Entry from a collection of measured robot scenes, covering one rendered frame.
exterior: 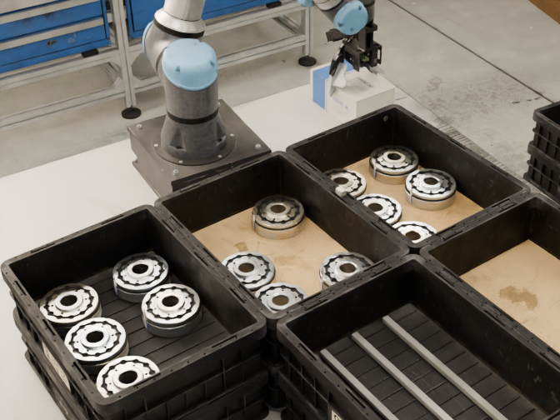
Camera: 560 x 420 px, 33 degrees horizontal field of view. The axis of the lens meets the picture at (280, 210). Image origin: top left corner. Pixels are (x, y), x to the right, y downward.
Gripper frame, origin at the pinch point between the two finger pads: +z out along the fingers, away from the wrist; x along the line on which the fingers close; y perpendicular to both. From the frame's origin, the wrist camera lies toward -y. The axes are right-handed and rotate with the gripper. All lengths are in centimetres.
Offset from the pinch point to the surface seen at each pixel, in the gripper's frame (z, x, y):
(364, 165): -6.6, -24.7, 37.7
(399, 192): -7, -25, 49
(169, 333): -7, -83, 60
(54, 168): 7, -75, -18
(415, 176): -9, -21, 50
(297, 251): -6, -52, 53
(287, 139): 6.4, -21.6, 3.0
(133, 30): 41, 1, -140
